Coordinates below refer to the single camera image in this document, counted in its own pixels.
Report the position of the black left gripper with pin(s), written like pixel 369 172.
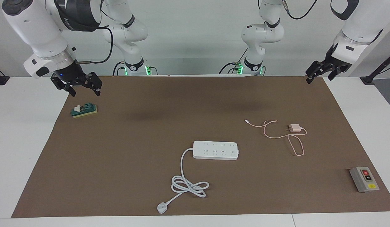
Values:
pixel 331 65

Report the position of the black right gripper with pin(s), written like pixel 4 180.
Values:
pixel 72 75

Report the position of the pink charger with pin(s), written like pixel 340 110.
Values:
pixel 295 128

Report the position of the white power strip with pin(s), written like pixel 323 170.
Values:
pixel 214 151

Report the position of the black mounting arm with base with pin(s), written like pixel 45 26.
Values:
pixel 379 67

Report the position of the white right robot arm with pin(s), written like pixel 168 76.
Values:
pixel 37 28

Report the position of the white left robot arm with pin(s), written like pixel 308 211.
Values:
pixel 362 25

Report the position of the brown table mat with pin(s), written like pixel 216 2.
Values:
pixel 135 142

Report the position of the grey push-button box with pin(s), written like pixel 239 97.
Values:
pixel 363 179

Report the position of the green knife switch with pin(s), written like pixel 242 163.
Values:
pixel 84 110

